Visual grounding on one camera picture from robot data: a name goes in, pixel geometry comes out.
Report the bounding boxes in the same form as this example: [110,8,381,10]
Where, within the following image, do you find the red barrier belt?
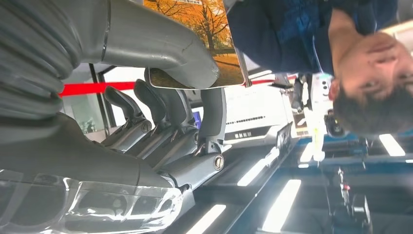
[58,74,298,98]

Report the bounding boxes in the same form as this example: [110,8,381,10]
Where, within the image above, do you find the clear plastic wrist cover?
[0,169,185,234]

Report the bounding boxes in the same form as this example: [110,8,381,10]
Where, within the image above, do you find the person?
[225,0,413,136]

